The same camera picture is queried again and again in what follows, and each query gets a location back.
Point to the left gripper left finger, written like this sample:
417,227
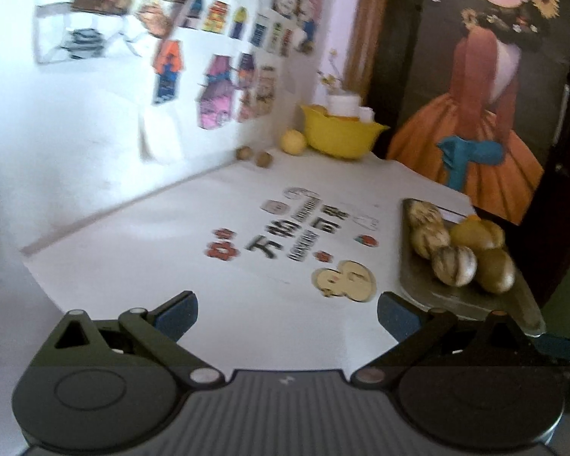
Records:
157,333

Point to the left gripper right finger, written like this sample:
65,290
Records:
413,329

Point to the striped pepino melon back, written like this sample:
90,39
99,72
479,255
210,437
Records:
455,266

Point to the striped pepino melon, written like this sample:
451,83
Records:
427,239
455,266
422,213

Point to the brown kiwi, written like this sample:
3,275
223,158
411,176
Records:
496,271

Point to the green pear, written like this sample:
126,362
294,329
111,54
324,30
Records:
472,234

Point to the striped pepino melon front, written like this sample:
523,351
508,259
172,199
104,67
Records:
422,213

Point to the green-brown pear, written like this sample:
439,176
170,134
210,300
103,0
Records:
496,232

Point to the metal tray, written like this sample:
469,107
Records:
471,301

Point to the yellow plastic bowl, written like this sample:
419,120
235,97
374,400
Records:
347,139

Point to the small white cup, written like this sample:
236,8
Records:
366,114

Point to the yellow lemon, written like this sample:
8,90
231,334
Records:
293,142

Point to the white orange cup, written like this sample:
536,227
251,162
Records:
344,104

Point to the yellow dried flower sprig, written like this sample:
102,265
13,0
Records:
331,80

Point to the houses drawing paper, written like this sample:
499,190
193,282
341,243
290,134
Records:
216,63

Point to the coloured scene drawing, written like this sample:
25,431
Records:
69,30

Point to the cartoon kids drawing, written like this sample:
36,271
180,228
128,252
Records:
299,4

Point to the wooden door frame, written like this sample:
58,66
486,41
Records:
363,45

